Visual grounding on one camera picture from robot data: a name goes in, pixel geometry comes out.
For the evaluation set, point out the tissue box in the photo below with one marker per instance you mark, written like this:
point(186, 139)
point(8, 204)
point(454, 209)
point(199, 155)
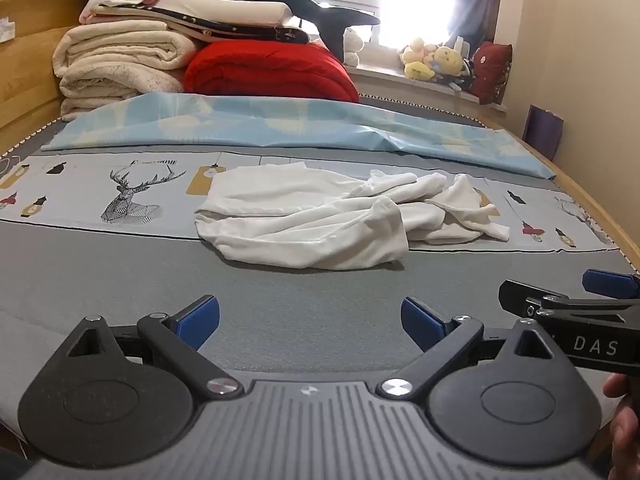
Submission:
point(6, 29)

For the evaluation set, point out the white pillow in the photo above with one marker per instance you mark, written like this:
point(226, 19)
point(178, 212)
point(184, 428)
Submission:
point(215, 9)

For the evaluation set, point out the person's right hand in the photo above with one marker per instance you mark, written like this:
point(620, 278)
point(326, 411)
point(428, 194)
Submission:
point(625, 430)

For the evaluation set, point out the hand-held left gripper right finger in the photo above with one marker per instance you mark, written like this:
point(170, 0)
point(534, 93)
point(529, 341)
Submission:
point(420, 322)

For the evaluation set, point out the white small garment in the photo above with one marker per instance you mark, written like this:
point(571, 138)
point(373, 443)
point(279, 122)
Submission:
point(300, 220)

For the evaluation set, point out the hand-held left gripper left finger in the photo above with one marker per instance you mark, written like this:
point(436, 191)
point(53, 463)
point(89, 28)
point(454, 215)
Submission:
point(201, 317)

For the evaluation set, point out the red cushion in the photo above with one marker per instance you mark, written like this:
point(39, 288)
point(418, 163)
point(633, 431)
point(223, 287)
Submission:
point(492, 72)

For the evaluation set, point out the white bear plush toy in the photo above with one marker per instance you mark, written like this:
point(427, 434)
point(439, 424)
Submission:
point(352, 45)

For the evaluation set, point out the grey printed bed sheet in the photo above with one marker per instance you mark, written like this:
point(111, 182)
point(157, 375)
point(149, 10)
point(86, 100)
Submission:
point(300, 290)

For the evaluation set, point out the wooden bed headboard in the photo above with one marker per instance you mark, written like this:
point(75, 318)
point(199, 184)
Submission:
point(30, 75)

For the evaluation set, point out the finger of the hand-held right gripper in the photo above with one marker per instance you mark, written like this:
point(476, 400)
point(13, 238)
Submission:
point(520, 300)
point(607, 282)

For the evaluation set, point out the cream folded blanket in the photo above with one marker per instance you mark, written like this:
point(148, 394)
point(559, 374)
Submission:
point(115, 60)

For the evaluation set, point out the red folded quilt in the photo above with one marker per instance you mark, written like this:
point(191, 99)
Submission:
point(270, 70)

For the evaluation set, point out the wooden bed side rail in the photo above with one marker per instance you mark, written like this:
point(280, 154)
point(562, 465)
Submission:
point(590, 195)

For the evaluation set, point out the pale plush toy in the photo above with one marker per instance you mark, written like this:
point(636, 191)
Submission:
point(415, 57)

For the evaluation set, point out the light blue patterned sheet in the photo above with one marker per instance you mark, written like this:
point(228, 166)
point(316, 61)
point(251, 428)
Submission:
point(250, 120)

